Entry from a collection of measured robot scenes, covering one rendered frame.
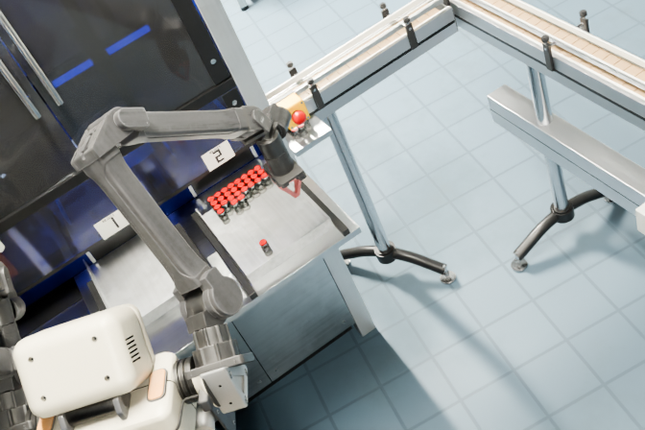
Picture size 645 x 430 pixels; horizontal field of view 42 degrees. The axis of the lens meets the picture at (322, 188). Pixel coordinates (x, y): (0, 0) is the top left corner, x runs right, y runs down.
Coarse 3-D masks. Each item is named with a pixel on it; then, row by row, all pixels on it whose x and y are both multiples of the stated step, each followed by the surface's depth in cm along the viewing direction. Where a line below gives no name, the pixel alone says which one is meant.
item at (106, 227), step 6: (108, 216) 224; (114, 216) 225; (120, 216) 226; (102, 222) 224; (108, 222) 225; (120, 222) 227; (126, 222) 228; (96, 228) 224; (102, 228) 225; (108, 228) 226; (114, 228) 227; (120, 228) 228; (102, 234) 226; (108, 234) 227
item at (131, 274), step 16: (160, 208) 241; (112, 256) 238; (128, 256) 236; (144, 256) 234; (96, 272) 236; (112, 272) 233; (128, 272) 231; (144, 272) 229; (160, 272) 227; (112, 288) 229; (128, 288) 227; (144, 288) 225; (160, 288) 223; (112, 304) 224; (144, 304) 220; (160, 304) 214; (176, 304) 216; (144, 320) 213
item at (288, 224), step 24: (216, 216) 236; (240, 216) 232; (264, 216) 229; (288, 216) 226; (312, 216) 223; (240, 240) 226; (288, 240) 220; (312, 240) 216; (240, 264) 219; (264, 264) 212
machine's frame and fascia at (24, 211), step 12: (24, 72) 295; (216, 84) 222; (228, 84) 223; (204, 96) 221; (216, 96) 222; (180, 108) 219; (192, 108) 221; (252, 144) 236; (216, 168) 234; (72, 180) 214; (84, 180) 216; (192, 180) 232; (48, 192) 212; (60, 192) 214; (24, 204) 212; (36, 204) 212; (12, 216) 210; (24, 216) 212; (0, 228) 210; (84, 252) 226; (48, 276) 224
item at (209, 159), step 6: (222, 144) 231; (228, 144) 232; (216, 150) 231; (222, 150) 231; (228, 150) 233; (204, 156) 230; (210, 156) 231; (222, 156) 233; (228, 156) 234; (204, 162) 231; (210, 162) 232; (216, 162) 233; (222, 162) 234; (210, 168) 233
